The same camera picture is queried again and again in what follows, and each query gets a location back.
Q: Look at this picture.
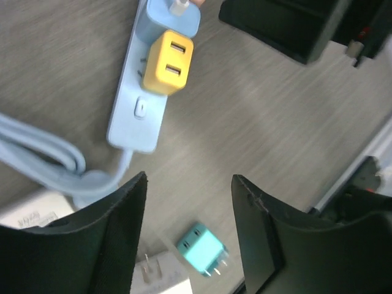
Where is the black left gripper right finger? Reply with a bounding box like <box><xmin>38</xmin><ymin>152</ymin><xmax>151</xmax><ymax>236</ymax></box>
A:
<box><xmin>232</xmin><ymin>175</ymin><xmax>391</xmax><ymax>293</ymax></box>

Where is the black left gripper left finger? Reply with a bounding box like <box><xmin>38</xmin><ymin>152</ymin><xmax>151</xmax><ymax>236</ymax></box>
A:
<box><xmin>1</xmin><ymin>172</ymin><xmax>148</xmax><ymax>293</ymax></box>

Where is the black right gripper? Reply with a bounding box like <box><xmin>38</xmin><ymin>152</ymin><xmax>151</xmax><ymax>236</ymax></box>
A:
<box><xmin>219</xmin><ymin>0</ymin><xmax>391</xmax><ymax>67</ymax></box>

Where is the white cube socket plain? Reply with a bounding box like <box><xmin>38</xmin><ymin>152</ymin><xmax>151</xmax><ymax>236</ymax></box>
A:
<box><xmin>130</xmin><ymin>238</ymin><xmax>193</xmax><ymax>294</ymax></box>

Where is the teal plug adapter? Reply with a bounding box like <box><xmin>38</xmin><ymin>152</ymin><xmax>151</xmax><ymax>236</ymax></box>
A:
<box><xmin>176</xmin><ymin>222</ymin><xmax>229</xmax><ymax>277</ymax></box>

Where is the light blue power strip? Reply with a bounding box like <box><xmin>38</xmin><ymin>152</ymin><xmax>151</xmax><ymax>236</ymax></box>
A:
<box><xmin>107</xmin><ymin>1</ymin><xmax>167</xmax><ymax>153</ymax></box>

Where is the pink plug adapter on strip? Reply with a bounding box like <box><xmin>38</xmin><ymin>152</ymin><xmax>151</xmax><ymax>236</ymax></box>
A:
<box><xmin>189</xmin><ymin>0</ymin><xmax>206</xmax><ymax>7</ymax></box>

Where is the yellow plug adapter on strip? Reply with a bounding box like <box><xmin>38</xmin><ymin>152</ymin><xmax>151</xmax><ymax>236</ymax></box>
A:
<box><xmin>141</xmin><ymin>30</ymin><xmax>194</xmax><ymax>96</ymax></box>

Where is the light blue plug adapter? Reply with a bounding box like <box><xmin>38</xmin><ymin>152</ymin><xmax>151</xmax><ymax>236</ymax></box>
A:
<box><xmin>136</xmin><ymin>1</ymin><xmax>201</xmax><ymax>45</ymax></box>

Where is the light blue power cable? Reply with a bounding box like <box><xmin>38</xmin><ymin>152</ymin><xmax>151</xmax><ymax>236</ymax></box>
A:
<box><xmin>0</xmin><ymin>113</ymin><xmax>134</xmax><ymax>209</ymax></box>

